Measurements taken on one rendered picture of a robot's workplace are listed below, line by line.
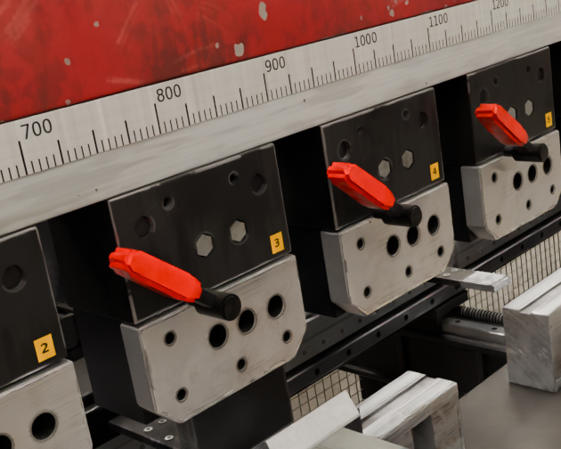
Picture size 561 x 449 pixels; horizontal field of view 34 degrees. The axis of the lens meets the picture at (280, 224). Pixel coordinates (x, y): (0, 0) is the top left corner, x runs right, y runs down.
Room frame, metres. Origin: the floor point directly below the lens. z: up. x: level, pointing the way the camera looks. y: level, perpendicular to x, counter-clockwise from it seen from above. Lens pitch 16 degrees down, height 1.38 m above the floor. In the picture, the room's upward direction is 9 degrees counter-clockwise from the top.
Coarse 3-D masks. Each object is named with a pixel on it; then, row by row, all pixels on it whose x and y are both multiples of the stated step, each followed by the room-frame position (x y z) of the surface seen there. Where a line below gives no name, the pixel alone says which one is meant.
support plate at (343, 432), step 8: (336, 432) 0.70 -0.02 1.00; (344, 432) 0.69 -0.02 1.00; (352, 432) 0.69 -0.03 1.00; (328, 440) 0.69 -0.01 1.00; (336, 440) 0.68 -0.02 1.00; (344, 440) 0.68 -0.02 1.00; (352, 440) 0.68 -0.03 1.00; (360, 440) 0.68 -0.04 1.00; (368, 440) 0.67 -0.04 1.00; (376, 440) 0.67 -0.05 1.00; (320, 448) 0.67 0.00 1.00; (328, 448) 0.67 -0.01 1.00; (336, 448) 0.67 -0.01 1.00; (344, 448) 0.67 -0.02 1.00; (352, 448) 0.67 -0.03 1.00; (360, 448) 0.66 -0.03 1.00; (368, 448) 0.66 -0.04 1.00; (376, 448) 0.66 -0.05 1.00; (384, 448) 0.66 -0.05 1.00; (392, 448) 0.66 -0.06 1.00; (400, 448) 0.65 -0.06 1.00; (408, 448) 0.65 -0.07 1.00
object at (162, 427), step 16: (80, 368) 0.84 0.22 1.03; (80, 384) 0.80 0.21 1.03; (96, 416) 0.77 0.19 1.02; (112, 416) 0.78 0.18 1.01; (96, 432) 0.77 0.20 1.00; (112, 432) 0.78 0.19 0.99; (128, 432) 0.75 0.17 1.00; (144, 432) 0.74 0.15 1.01; (160, 432) 0.74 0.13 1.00; (176, 432) 0.73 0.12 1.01; (160, 448) 0.72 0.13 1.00; (176, 448) 0.70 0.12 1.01
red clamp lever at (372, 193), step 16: (336, 176) 0.66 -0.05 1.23; (352, 176) 0.66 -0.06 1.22; (368, 176) 0.67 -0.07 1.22; (352, 192) 0.67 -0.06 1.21; (368, 192) 0.67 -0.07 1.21; (384, 192) 0.68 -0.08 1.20; (384, 208) 0.69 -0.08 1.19; (400, 208) 0.70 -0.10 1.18; (416, 208) 0.70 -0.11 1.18; (400, 224) 0.70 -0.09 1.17; (416, 224) 0.70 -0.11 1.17
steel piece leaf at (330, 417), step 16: (336, 400) 0.62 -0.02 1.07; (304, 416) 0.60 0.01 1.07; (320, 416) 0.60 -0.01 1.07; (336, 416) 0.61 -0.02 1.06; (352, 416) 0.62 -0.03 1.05; (288, 432) 0.58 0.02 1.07; (304, 432) 0.59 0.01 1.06; (320, 432) 0.60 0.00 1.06; (272, 448) 0.57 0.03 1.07; (288, 448) 0.58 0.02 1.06; (304, 448) 0.58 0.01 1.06
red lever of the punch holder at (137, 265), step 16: (112, 256) 0.53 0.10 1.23; (128, 256) 0.53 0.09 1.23; (144, 256) 0.53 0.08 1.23; (128, 272) 0.52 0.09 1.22; (144, 272) 0.53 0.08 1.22; (160, 272) 0.54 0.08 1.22; (176, 272) 0.54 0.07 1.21; (160, 288) 0.54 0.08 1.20; (176, 288) 0.54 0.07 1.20; (192, 288) 0.55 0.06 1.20; (192, 304) 0.59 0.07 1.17; (208, 304) 0.56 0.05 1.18; (224, 304) 0.56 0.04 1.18; (240, 304) 0.57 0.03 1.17
